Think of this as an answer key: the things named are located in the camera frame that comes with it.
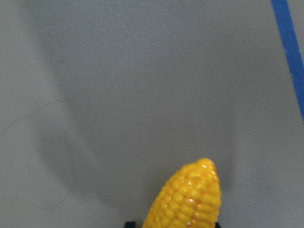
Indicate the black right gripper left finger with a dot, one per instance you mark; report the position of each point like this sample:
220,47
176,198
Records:
130,224

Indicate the yellow corn cob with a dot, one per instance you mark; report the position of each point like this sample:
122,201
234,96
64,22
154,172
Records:
191,198

